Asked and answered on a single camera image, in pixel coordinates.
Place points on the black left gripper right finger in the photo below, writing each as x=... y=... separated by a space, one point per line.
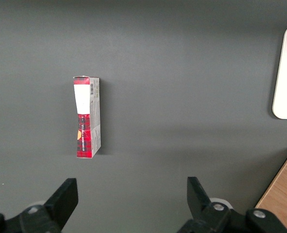
x=204 y=211

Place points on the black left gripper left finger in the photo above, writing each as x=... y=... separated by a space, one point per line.
x=58 y=208

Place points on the wooden two-drawer cabinet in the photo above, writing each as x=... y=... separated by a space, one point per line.
x=284 y=194

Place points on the red plaid cardboard box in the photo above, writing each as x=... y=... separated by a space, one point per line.
x=85 y=116

